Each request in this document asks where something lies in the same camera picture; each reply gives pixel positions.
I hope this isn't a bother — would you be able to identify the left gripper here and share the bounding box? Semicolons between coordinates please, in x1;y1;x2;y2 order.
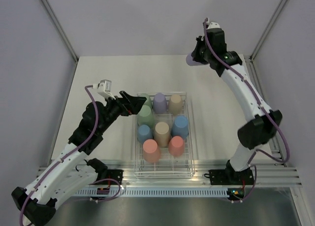
97;91;146;134

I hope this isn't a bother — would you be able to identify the green cup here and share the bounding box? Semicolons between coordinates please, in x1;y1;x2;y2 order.
137;105;155;128
138;93;152;109

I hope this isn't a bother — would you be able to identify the purple cup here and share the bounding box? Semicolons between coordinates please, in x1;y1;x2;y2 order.
186;53;208;66
153;93;167;114

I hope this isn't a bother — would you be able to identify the blue cup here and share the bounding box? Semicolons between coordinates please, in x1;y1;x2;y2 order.
137;125;153;144
171;115;189;139

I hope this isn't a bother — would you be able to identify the beige cup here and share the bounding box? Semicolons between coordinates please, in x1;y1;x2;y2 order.
154;122;171;147
168;94;183;115

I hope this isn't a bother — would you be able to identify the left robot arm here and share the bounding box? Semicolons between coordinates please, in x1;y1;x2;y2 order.
11;91;146;226

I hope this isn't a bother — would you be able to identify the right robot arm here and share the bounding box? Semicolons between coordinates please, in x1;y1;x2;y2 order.
186;19;283;184

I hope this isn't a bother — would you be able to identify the left pink cup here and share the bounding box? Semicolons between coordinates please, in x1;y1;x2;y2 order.
143;139;161;163

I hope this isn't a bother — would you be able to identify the pink cup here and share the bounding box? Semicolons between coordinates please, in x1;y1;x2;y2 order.
168;136;185;157
143;139;161;163

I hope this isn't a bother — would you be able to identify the right pink cup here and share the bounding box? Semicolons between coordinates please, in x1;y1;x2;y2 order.
168;136;185;157

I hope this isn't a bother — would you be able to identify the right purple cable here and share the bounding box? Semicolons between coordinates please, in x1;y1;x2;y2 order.
202;17;291;202

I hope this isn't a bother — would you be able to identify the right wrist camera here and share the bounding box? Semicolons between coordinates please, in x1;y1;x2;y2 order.
203;17;221;30

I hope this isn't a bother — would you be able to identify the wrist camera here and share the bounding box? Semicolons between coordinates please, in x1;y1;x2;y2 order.
97;79;115;99
203;17;221;30

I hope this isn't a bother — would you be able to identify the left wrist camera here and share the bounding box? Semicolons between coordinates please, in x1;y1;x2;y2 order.
97;79;115;99

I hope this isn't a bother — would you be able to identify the white wire dish rack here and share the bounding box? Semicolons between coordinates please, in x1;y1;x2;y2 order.
133;92;195;178

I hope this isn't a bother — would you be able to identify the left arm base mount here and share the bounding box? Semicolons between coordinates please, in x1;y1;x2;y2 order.
92;169;124;185

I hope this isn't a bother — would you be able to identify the slotted cable duct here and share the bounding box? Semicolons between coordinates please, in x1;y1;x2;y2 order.
74;187;229;198

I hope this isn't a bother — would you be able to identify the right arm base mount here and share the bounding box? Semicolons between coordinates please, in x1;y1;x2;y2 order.
203;168;254;186

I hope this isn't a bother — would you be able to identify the aluminium rail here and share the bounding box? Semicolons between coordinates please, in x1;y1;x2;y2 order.
36;161;303;187

